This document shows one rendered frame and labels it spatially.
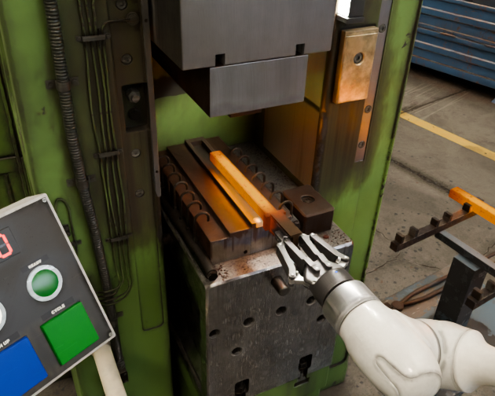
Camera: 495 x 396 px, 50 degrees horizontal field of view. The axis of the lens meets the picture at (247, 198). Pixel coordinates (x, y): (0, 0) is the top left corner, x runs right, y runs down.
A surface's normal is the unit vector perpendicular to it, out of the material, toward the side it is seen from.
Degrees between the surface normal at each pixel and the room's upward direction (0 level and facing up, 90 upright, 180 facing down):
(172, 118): 90
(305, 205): 0
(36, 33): 90
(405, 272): 0
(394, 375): 58
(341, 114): 90
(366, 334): 47
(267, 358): 90
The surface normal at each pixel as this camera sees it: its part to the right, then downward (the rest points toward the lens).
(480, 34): -0.73, 0.35
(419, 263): 0.04, -0.83
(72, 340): 0.69, -0.09
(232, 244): 0.44, 0.52
